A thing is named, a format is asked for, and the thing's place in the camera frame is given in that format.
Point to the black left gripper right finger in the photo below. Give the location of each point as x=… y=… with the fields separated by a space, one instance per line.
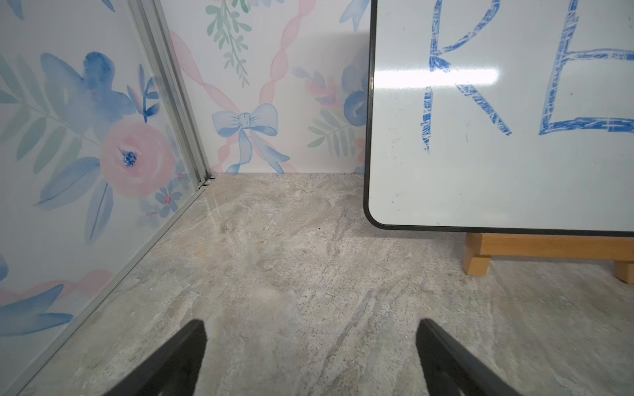
x=450 y=369

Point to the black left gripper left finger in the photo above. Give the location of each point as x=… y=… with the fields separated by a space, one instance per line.
x=173 y=369

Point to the whiteboard with blue RED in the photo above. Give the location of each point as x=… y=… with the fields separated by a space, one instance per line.
x=501 y=116

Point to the wooden whiteboard easel stand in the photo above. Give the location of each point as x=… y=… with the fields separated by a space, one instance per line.
x=481 y=248

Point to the aluminium left corner post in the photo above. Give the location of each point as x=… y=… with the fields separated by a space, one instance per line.
x=152 y=26

